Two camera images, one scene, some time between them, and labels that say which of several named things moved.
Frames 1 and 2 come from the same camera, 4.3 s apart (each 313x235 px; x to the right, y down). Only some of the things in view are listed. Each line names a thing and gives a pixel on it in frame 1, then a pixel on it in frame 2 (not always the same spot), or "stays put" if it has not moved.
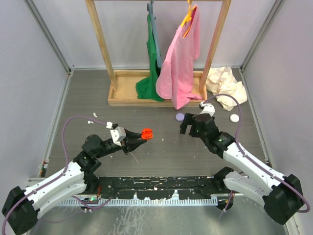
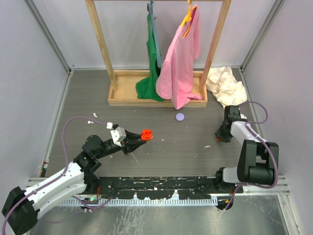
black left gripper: x=133 y=140 stays put
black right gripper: x=189 y=119 → x=219 y=133
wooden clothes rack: x=122 y=91 stays put
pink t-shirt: x=175 y=80 stays put
